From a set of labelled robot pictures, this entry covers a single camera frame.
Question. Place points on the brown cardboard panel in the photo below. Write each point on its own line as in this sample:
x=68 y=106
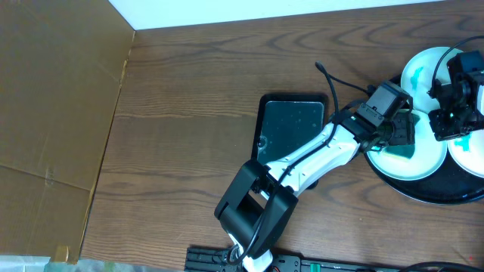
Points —
x=62 y=65

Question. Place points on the white plate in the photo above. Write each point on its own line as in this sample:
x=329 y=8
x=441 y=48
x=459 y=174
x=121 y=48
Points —
x=467 y=152
x=416 y=78
x=428 y=157

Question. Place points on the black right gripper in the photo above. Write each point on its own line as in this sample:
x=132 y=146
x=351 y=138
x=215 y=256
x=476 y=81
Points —
x=442 y=123

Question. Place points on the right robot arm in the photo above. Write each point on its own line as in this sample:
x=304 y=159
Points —
x=467 y=66

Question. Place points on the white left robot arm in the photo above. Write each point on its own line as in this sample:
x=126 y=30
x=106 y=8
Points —
x=258 y=203

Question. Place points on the round black tray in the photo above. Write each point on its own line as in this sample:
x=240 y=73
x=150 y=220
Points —
x=449 y=184

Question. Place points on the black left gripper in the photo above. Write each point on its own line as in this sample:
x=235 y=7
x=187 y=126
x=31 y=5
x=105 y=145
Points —
x=402 y=129

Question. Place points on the black rectangular tray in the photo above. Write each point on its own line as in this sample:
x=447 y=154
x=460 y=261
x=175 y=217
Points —
x=285 y=122

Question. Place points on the green yellow sponge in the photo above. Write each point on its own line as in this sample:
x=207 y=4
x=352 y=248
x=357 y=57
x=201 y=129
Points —
x=400 y=151

